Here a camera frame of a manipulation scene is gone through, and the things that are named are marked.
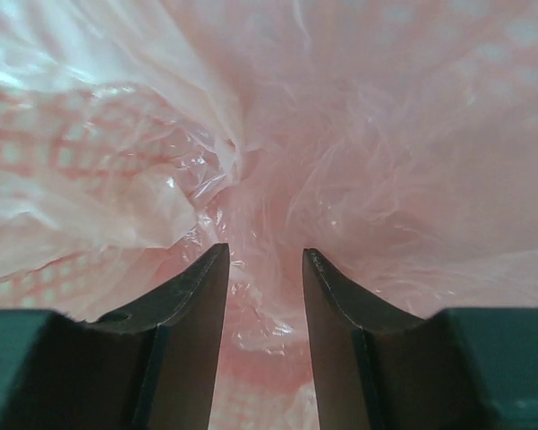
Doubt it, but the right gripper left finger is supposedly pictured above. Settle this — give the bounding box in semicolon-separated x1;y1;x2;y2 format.
0;244;229;429

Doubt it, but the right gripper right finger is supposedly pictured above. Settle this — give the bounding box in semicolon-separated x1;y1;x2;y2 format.
303;248;538;429

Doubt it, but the pink plastic trash bag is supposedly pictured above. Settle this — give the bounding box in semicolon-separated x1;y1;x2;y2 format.
0;1;538;429

